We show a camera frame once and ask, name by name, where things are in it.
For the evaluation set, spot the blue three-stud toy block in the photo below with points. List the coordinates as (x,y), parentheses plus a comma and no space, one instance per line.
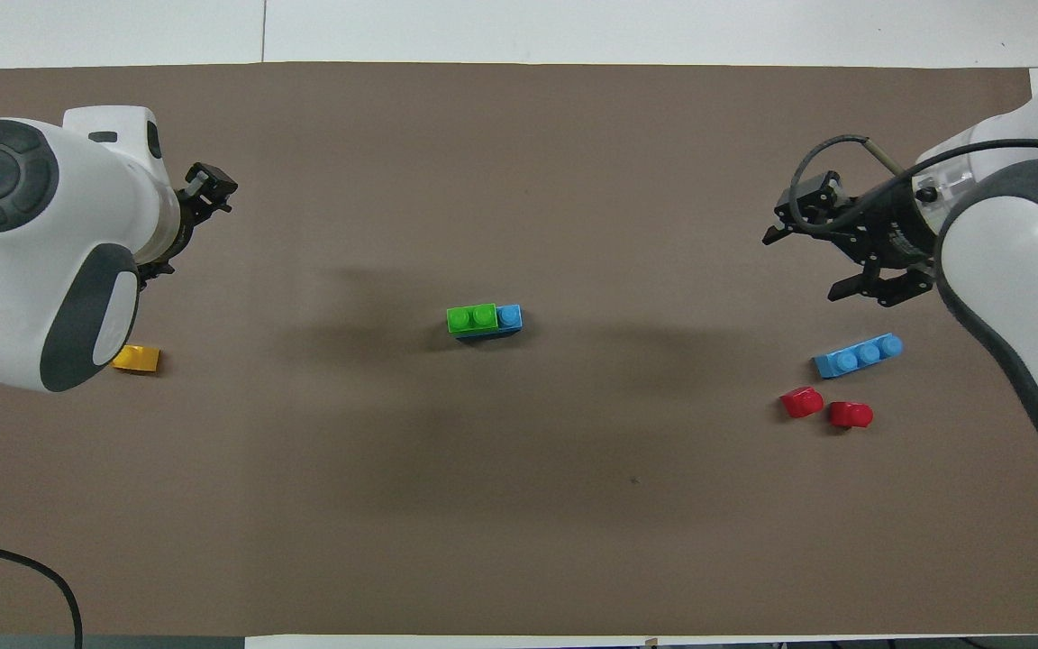
(857,357)
(509,317)

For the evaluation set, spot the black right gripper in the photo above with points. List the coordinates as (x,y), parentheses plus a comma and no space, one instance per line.
(888,234)

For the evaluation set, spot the green two-stud toy block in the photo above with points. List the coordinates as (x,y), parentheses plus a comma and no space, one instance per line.
(471,319)

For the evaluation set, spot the small red toy block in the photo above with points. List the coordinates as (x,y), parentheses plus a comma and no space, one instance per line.
(801,402)
(851,415)

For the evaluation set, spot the brown table mat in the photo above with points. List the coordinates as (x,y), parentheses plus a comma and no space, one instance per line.
(519,505)

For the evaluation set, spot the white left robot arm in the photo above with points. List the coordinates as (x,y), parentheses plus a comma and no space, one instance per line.
(41,252)

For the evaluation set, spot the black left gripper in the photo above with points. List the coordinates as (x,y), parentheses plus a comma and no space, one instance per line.
(184,225)

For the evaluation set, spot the yellow two-stud toy block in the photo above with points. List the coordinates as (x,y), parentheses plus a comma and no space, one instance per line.
(139,359)

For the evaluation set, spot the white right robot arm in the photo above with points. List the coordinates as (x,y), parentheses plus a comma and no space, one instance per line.
(1015,243)

